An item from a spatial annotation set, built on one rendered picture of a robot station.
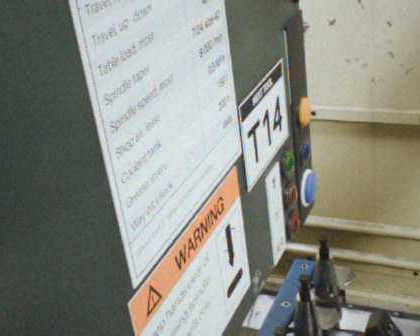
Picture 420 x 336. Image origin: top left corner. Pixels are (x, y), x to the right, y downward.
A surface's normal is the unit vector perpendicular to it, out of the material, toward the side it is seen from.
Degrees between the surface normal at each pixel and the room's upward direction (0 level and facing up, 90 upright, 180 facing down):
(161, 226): 90
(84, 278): 90
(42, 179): 90
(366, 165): 90
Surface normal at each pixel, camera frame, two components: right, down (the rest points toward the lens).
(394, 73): -0.40, 0.47
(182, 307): 0.91, 0.08
